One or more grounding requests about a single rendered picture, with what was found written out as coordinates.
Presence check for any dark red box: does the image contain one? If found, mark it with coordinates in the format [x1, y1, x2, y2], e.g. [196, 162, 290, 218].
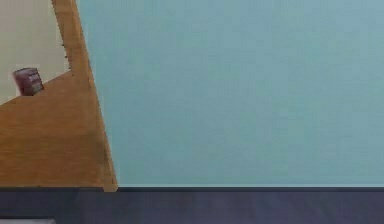
[12, 67, 45, 97]

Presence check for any brown wooden shelf unit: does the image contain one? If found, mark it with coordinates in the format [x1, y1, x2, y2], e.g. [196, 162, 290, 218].
[0, 0, 119, 193]

